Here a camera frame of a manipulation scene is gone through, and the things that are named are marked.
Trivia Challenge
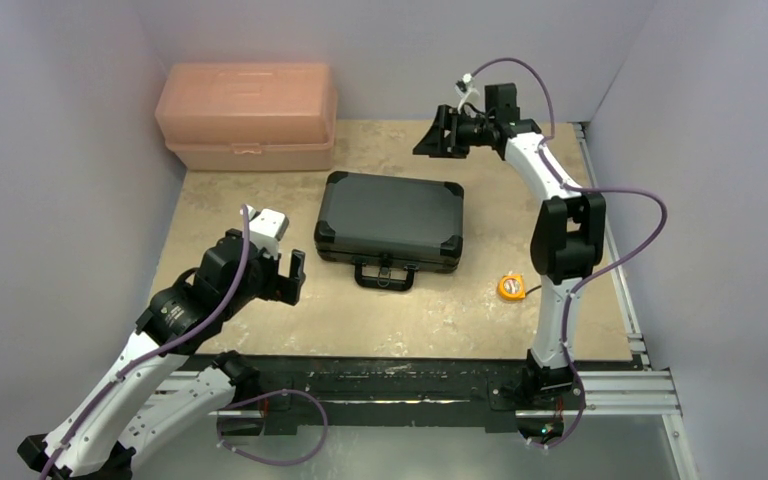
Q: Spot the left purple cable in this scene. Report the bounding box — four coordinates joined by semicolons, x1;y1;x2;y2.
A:
39;203;253;480

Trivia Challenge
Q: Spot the black poker set case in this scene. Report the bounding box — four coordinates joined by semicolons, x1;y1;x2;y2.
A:
313;171;465;293

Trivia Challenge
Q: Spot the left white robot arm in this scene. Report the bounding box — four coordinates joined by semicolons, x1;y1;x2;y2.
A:
17;220;305;479

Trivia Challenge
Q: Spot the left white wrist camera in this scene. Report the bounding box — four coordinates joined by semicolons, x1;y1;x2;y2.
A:
240;204;290;260

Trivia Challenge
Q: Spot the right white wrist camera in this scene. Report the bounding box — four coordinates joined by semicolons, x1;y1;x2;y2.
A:
455;72;478;113

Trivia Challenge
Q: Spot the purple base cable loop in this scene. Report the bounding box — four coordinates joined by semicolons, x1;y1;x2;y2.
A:
216;387;330;467

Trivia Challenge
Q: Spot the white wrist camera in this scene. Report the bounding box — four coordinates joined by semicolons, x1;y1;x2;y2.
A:
455;72;478;113
240;204;290;260

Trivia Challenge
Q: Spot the pink plastic storage box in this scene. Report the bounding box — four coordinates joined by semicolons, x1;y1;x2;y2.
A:
155;62;338;172

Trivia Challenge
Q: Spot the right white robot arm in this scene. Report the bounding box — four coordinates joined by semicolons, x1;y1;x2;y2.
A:
413;83;606;407

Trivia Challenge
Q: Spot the yellow measuring tape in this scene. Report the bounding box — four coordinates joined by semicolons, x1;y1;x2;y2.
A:
496;274;542;302

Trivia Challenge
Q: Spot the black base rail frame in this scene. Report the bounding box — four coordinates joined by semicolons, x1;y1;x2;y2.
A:
221;355;586;443

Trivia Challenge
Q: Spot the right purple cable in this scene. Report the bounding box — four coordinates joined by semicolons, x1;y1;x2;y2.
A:
470;57;669;386

